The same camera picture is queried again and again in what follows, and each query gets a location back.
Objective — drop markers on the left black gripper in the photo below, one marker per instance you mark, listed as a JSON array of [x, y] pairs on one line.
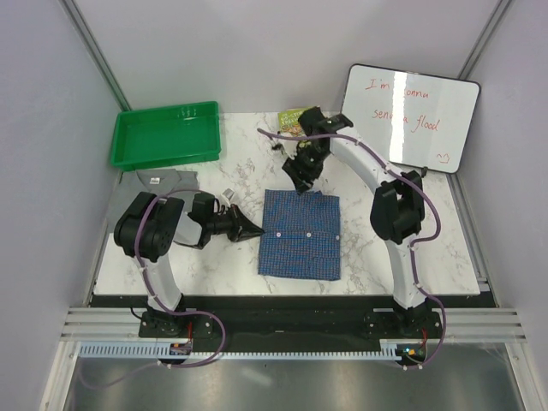
[[241, 226]]

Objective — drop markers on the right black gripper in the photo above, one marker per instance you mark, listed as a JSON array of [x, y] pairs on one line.
[[292, 167]]

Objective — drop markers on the blue plaid long sleeve shirt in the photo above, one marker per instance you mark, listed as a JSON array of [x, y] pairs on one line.
[[302, 236]]

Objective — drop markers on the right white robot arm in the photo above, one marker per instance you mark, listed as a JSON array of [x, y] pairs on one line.
[[397, 208]]

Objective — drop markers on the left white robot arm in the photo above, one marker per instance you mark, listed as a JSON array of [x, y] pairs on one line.
[[152, 224]]

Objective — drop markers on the green treehouse book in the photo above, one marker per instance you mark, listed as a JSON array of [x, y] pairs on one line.
[[288, 121]]

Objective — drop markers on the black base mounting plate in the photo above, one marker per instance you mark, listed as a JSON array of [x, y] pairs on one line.
[[292, 324]]

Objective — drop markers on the folded grey shirt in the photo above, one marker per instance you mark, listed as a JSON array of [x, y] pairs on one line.
[[159, 181]]

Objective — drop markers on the white whiteboard with red writing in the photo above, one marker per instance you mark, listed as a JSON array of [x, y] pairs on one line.
[[411, 119]]

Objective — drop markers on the green plastic tray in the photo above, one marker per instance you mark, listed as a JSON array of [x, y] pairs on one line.
[[166, 136]]

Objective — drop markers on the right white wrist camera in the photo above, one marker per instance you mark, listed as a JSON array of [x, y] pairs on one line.
[[278, 147]]

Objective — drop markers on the aluminium frame rail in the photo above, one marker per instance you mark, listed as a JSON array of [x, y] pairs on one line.
[[463, 325]]

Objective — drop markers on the left light blue cable duct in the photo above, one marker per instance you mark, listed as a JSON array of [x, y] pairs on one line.
[[142, 350]]

